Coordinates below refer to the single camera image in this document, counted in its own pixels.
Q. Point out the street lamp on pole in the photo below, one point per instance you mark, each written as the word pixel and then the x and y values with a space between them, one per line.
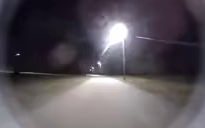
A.
pixel 99 63
pixel 123 61

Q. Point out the pale paved path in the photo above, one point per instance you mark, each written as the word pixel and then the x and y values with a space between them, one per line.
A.
pixel 100 106

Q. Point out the dim grass verge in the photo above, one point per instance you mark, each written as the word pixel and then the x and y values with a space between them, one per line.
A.
pixel 43 88
pixel 156 87

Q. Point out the distant pale road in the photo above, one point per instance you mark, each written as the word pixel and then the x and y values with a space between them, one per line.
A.
pixel 30 73

